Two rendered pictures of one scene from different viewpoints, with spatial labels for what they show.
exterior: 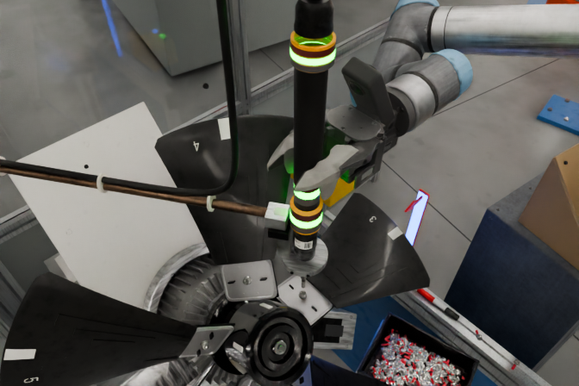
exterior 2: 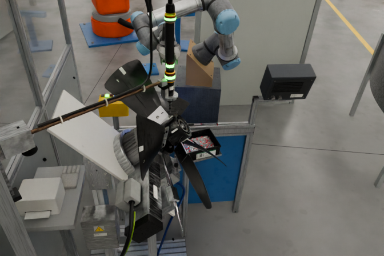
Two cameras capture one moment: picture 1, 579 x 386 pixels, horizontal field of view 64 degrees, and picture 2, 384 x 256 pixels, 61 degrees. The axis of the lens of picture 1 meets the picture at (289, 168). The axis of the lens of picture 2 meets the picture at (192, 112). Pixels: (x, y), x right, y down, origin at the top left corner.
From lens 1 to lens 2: 0.98 m
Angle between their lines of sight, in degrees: 42
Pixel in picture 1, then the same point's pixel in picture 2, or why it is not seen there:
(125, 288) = (111, 160)
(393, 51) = (145, 30)
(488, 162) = not seen: hidden behind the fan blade
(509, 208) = (180, 83)
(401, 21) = (139, 21)
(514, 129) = not seen: hidden behind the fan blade
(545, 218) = (194, 76)
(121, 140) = (69, 106)
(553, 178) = (190, 61)
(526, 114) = not seen: hidden behind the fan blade
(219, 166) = (128, 84)
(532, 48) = (181, 14)
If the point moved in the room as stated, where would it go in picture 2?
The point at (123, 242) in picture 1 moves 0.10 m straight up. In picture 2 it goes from (98, 144) to (95, 124)
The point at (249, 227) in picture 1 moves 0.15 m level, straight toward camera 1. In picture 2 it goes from (148, 98) to (179, 108)
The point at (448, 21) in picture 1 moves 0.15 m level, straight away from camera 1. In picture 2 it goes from (154, 15) to (140, 6)
